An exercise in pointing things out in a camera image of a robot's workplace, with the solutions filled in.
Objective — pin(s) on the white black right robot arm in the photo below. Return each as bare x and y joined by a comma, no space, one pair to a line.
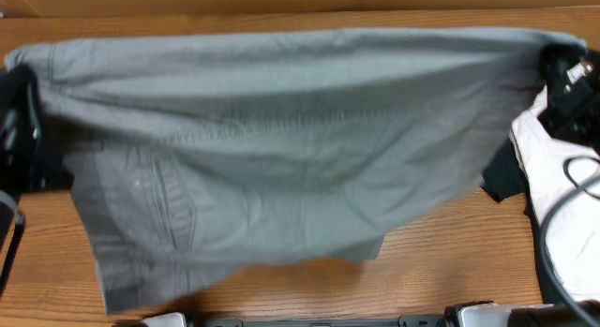
571,115

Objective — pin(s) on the grey shorts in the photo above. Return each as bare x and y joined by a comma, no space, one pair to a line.
194,156

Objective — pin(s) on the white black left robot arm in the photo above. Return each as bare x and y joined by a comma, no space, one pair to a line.
29,164

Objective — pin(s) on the light beige folded shorts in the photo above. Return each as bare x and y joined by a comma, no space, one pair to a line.
554,168

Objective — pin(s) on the black folded garment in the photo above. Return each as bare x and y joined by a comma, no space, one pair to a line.
503,178

